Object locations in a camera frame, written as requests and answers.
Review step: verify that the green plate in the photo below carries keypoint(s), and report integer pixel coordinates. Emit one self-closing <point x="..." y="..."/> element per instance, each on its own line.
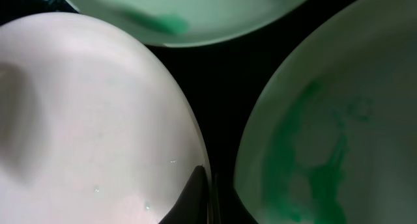
<point x="332" y="137"/>
<point x="186" y="23"/>

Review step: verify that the white plate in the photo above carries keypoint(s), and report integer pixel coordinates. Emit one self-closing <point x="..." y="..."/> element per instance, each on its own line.
<point x="94" y="128"/>

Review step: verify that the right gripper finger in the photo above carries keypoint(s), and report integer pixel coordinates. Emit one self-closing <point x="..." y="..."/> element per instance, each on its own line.
<point x="192" y="205"/>

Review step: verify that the black round tray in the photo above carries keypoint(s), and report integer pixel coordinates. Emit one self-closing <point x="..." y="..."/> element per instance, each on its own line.
<point x="223" y="81"/>

